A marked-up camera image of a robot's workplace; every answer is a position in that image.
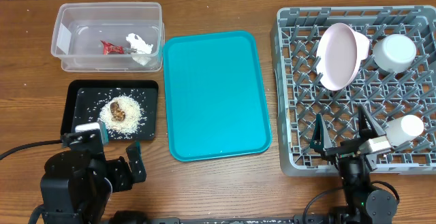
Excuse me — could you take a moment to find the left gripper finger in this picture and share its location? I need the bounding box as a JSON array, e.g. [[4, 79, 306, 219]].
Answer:
[[126, 142, 146, 184], [61, 132, 104, 155]]

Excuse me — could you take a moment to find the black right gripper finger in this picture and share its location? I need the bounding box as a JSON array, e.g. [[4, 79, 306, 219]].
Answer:
[[309, 114, 332, 156], [358, 105, 386, 140]]

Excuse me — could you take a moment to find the white cup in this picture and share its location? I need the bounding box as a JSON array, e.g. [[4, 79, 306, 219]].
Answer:
[[385, 115, 424, 146]]

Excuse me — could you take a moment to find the brown food scrap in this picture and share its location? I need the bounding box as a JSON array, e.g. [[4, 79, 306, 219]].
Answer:
[[110, 101, 125, 122]]

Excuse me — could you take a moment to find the grey-white bowl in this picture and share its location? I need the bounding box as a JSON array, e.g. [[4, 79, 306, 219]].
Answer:
[[373, 34, 417, 73]]

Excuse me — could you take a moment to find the pink bowl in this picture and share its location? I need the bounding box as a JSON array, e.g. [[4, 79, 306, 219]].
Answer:
[[316, 23, 370, 91]]

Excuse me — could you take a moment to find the red snack wrapper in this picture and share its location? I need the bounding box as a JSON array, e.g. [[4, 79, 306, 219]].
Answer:
[[101, 40, 125, 55]]

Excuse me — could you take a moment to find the white napkin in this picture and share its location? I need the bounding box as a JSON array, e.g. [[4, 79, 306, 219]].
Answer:
[[126, 33, 153, 66]]

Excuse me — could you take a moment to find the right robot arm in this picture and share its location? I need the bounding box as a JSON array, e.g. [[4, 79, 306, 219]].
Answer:
[[311, 106, 400, 223]]

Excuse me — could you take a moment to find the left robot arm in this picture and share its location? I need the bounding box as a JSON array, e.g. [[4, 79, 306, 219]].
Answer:
[[29, 122, 146, 223]]

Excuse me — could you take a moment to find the grey dishwasher rack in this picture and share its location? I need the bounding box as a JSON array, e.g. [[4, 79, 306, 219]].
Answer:
[[270, 5, 435, 176]]

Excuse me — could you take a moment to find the rice pile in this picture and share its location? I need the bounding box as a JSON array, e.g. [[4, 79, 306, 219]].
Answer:
[[76, 87, 149, 139]]

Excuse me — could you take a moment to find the black tray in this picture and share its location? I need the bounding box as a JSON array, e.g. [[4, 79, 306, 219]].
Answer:
[[61, 80, 158, 140]]

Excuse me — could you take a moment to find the teal plastic tray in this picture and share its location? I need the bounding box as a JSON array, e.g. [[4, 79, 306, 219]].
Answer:
[[163, 31, 272, 162]]

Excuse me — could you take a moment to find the clear plastic bin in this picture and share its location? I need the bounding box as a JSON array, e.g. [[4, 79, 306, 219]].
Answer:
[[50, 2, 165, 72]]

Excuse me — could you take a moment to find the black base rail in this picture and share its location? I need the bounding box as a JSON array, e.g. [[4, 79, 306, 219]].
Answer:
[[108, 210, 345, 224]]

